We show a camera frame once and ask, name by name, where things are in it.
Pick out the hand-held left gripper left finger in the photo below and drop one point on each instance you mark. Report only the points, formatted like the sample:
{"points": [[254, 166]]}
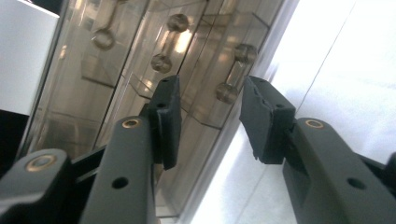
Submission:
{"points": [[166, 124]]}

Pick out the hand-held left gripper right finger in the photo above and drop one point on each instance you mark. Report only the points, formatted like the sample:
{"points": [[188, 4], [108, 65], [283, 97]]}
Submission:
{"points": [[264, 130]]}

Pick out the smoky transparent drawer cabinet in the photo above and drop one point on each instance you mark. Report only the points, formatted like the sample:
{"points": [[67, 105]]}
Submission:
{"points": [[77, 93]]}

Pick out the white cabinet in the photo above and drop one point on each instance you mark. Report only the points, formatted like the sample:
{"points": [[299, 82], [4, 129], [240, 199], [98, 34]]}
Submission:
{"points": [[25, 56]]}

